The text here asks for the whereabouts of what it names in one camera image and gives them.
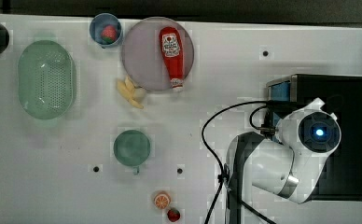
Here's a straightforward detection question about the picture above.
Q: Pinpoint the black toaster oven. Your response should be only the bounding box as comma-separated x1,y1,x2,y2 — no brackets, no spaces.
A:
266,74,362,203

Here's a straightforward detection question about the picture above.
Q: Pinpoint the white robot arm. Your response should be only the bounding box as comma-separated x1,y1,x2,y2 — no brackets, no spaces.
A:
224,98,341,224

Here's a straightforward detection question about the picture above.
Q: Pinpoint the peeled banana toy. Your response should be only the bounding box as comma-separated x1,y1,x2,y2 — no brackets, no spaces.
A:
117,77,146,109

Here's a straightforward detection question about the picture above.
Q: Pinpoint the green mug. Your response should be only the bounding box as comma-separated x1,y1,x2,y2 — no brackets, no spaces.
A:
113,130,151,175

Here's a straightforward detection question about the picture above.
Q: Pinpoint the red ketchup bottle toy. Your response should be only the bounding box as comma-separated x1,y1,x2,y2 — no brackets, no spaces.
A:
159,26,185,91

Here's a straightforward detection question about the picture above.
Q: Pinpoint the grey round plate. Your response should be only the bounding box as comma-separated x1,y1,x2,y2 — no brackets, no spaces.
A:
121,17,194,91

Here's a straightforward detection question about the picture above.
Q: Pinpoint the orange slice toy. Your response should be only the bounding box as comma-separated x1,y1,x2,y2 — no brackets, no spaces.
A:
153,191,171,209

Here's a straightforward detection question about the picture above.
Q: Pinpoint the strawberry toy on table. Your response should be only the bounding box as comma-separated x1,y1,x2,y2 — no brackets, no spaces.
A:
167,208,181,222

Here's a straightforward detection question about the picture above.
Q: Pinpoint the strawberry toy in cup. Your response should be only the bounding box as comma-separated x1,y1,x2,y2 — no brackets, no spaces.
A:
101,25,118,44

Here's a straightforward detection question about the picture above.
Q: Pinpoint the green perforated colander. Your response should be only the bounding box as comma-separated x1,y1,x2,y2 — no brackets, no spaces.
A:
18,40,77,120

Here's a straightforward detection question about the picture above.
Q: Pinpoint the black cable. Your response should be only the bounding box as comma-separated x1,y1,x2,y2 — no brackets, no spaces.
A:
201,100,283,224

